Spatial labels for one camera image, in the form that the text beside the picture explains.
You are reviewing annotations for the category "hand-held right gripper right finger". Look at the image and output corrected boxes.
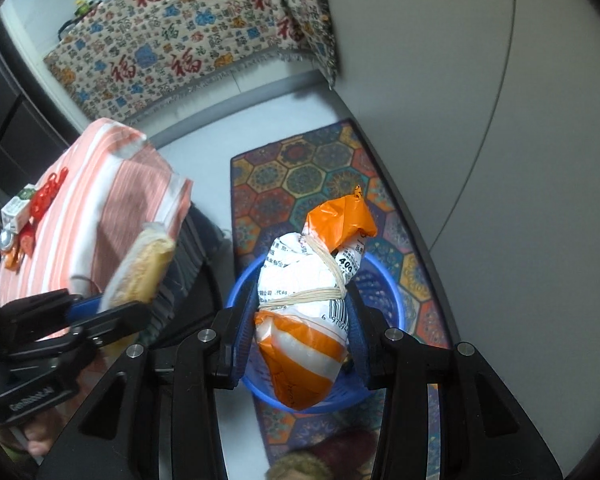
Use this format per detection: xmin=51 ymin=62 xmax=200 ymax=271
xmin=347 ymin=300 xmax=566 ymax=480

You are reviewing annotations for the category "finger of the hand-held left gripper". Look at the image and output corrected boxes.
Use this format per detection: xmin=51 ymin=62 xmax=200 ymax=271
xmin=0 ymin=289 xmax=103 ymax=346
xmin=7 ymin=301 xmax=151 ymax=361

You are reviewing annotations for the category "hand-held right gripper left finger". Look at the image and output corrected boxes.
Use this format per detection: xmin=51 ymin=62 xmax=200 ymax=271
xmin=35 ymin=305 xmax=258 ymax=480

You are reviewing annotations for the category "orange white snack bag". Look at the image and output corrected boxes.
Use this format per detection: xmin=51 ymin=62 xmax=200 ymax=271
xmin=254 ymin=185 xmax=379 ymax=411

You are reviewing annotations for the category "blue plastic basket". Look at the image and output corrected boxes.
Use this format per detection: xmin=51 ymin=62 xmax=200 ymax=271
xmin=225 ymin=252 xmax=407 ymax=413

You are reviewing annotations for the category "red plastic bag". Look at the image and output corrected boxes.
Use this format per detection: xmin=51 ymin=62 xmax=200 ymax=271
xmin=27 ymin=170 xmax=71 ymax=226

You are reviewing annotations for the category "person's left hand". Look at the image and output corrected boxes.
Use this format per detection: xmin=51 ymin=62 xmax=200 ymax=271
xmin=15 ymin=405 xmax=68 ymax=457

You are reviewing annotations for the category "red foil wrapper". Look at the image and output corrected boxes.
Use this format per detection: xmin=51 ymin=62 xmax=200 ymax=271
xmin=17 ymin=227 xmax=37 ymax=256

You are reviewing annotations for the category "green white drink carton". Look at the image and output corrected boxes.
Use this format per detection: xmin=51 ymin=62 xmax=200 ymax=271
xmin=1 ymin=185 xmax=36 ymax=233

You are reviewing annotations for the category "orange white striped tablecloth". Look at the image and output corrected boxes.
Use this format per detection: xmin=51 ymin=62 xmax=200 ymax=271
xmin=0 ymin=117 xmax=193 ymax=341

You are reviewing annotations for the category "colourful hexagon patterned mat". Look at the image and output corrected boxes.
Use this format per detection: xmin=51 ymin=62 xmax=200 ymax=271
xmin=230 ymin=119 xmax=453 ymax=466

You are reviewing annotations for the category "dark grey refrigerator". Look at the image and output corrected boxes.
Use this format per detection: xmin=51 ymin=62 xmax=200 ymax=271
xmin=0 ymin=25 xmax=88 ymax=196

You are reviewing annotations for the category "grey kitchen counter cabinet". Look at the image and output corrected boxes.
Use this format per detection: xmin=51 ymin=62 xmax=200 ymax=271
xmin=315 ymin=0 xmax=600 ymax=480

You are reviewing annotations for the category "printed blanket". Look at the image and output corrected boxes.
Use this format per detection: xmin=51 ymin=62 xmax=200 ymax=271
xmin=267 ymin=0 xmax=340 ymax=88
xmin=42 ymin=0 xmax=326 ymax=123

